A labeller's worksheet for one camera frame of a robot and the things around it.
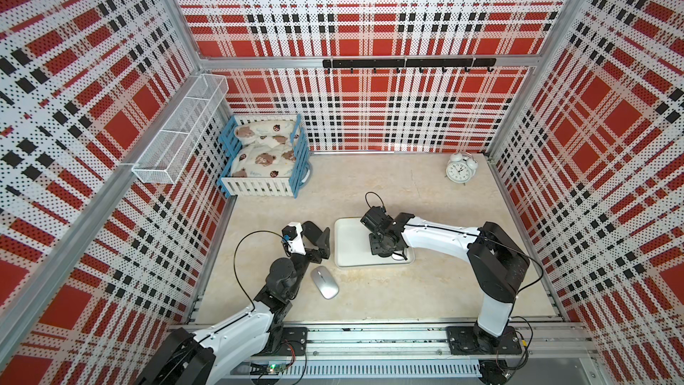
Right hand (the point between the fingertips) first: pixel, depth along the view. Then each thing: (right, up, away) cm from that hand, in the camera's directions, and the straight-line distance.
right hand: (385, 242), depth 90 cm
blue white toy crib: (-61, +18, +14) cm, 65 cm away
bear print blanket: (-50, +30, +18) cm, 61 cm away
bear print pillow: (-43, +41, +18) cm, 62 cm away
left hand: (-21, +7, -8) cm, 24 cm away
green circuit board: (-33, -29, -20) cm, 48 cm away
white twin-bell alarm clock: (+32, +26, +15) cm, 44 cm away
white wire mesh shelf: (-77, +29, +1) cm, 82 cm away
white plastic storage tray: (-12, -2, +2) cm, 12 cm away
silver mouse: (-20, -11, -6) cm, 24 cm away
